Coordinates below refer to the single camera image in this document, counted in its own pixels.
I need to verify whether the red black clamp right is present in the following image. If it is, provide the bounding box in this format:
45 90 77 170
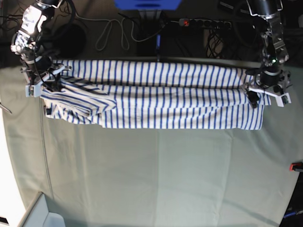
290 162 303 173

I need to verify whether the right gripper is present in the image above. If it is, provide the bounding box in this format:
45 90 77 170
24 56 63 92

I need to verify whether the red black clamp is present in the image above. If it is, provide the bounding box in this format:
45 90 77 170
155 34 161 62
290 162 303 173

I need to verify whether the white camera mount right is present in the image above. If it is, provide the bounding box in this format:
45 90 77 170
20 63 71 97

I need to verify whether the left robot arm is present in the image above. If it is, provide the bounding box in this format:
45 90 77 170
242 0 291 109

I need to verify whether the blue white striped t-shirt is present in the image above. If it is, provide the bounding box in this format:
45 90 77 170
41 60 271 130

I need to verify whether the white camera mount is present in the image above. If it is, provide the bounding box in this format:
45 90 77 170
241 70 292 107
20 63 71 97

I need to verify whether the white cable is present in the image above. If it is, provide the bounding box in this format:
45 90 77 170
59 0 164 51

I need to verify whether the red black clamp centre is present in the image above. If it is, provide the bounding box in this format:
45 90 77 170
155 34 161 62

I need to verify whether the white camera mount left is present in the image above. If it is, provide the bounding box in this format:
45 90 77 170
241 70 292 107

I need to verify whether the round black stool base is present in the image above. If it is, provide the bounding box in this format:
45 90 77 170
54 24 87 59

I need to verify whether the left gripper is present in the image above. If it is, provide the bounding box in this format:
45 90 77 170
247 67 282 108

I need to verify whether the green table cloth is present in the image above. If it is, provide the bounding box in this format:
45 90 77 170
0 67 303 227

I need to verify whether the white power strip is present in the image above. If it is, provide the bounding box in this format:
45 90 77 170
178 18 232 30

